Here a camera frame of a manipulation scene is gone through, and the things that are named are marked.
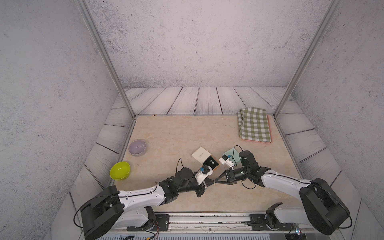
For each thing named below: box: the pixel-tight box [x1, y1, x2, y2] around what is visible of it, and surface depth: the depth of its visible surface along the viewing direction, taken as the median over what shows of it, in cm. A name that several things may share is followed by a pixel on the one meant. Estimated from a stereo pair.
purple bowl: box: [128, 139, 147, 157], surface depth 101 cm
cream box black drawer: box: [202, 154, 221, 170], surface depth 95 cm
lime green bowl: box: [109, 161, 131, 180], surface depth 90 cm
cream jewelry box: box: [191, 146, 212, 164], surface depth 97 cm
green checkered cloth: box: [237, 107, 272, 143], surface depth 117 cm
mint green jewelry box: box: [223, 147, 240, 165], surface depth 79 cm
